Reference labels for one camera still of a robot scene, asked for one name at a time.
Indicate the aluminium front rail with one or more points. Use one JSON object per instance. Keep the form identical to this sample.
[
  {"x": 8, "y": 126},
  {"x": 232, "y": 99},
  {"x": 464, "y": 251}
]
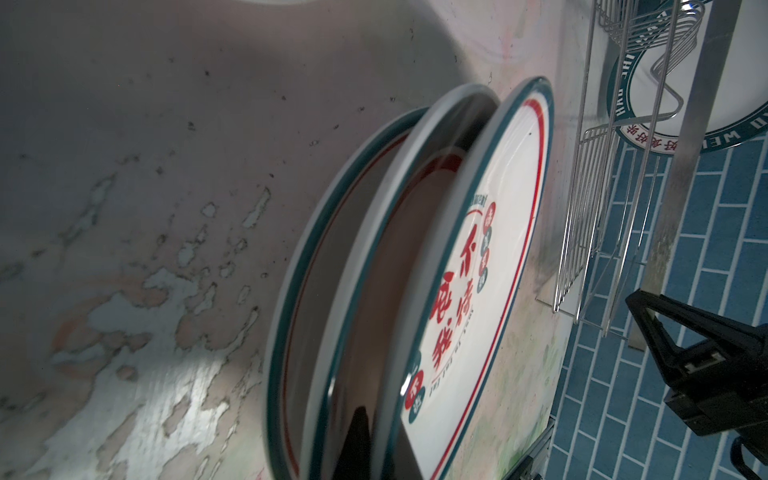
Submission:
[{"x": 532, "y": 464}]

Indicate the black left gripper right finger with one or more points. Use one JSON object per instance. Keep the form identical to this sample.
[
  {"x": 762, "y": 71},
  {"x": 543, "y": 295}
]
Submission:
[{"x": 405, "y": 466}]

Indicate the metal wire dish rack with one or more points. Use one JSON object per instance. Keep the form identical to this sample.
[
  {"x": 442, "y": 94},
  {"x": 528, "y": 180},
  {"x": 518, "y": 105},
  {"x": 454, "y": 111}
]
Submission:
[{"x": 625, "y": 203}]

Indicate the red characters plate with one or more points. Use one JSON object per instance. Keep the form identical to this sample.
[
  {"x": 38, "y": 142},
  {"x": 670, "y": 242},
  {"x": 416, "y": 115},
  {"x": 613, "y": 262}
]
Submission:
[
  {"x": 463, "y": 288},
  {"x": 304, "y": 302}
]

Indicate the green striped rim plate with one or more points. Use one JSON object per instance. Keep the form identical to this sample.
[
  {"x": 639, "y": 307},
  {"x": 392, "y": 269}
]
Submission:
[{"x": 354, "y": 345}]

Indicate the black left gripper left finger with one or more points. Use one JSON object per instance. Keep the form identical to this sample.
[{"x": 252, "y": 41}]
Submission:
[{"x": 354, "y": 460}]

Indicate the second-last hao wei plate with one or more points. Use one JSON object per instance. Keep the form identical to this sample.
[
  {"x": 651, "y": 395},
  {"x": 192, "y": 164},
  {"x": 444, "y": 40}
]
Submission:
[{"x": 689, "y": 66}]

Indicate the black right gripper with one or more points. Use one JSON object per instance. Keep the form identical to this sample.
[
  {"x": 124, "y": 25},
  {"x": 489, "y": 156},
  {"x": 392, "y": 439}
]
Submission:
[{"x": 716, "y": 368}]

